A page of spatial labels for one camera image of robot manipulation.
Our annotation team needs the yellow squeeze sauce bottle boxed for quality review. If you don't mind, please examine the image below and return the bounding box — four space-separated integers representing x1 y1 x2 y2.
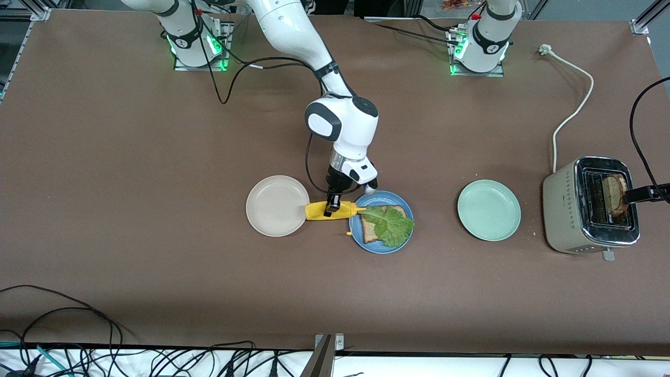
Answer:
305 201 367 221

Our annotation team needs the brown bread slice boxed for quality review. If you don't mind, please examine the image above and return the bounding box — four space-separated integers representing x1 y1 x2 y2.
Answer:
602 174 629 217
361 205 408 245

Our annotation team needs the green lettuce leaf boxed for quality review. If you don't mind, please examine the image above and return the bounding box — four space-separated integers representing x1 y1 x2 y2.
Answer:
358 205 416 248

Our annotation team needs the blue round plate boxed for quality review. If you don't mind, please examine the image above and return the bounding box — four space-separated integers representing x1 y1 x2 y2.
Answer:
349 190 414 254

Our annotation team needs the beige round plate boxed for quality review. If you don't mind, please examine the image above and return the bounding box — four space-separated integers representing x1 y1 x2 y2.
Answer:
245 175 310 238

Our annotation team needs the green round plate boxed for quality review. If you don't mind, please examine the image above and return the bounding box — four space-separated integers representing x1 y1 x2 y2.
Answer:
457 179 522 242

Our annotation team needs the beige chrome toaster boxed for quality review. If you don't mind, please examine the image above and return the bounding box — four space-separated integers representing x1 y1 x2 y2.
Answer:
542 156 641 262

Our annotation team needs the grey metal bracket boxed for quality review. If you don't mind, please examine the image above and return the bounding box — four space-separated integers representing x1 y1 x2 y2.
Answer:
299 334 345 377

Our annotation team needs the thin black base cable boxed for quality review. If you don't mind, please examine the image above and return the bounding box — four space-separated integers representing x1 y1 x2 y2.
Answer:
361 15 464 45

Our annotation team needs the aluminium frame profile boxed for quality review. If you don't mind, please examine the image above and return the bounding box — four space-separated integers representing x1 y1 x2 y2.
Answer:
631 0 670 36

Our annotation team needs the white toaster power cord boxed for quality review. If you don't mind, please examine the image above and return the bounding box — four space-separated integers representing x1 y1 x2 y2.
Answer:
539 44 595 174

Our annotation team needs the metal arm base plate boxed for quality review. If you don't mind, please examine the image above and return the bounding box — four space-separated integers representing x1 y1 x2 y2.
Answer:
173 22 232 71
448 29 506 77

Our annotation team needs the long black looped cable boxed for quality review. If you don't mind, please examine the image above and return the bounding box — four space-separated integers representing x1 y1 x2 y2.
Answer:
0 284 124 367

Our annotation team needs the teal cable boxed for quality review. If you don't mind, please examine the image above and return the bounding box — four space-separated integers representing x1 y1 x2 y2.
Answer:
0 340 70 377

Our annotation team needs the aluminium frame rail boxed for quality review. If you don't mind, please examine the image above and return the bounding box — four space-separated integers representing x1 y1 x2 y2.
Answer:
0 5 51 103

